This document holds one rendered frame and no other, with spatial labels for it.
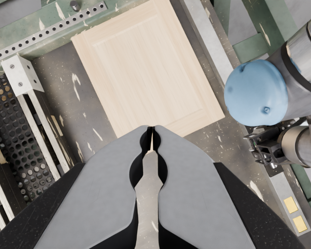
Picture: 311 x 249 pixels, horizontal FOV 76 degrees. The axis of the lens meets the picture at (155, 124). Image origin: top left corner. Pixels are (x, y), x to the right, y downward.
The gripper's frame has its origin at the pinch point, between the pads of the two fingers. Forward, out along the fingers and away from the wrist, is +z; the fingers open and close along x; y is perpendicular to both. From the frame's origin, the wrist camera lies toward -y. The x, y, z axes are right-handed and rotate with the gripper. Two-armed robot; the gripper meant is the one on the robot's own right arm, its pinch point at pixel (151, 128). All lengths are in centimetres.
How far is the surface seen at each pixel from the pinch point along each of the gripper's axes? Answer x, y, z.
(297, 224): 47, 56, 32
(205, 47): 17, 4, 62
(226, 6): 33, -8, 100
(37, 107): -39, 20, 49
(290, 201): 44, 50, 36
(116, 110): -14, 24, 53
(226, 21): 36, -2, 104
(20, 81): -45, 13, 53
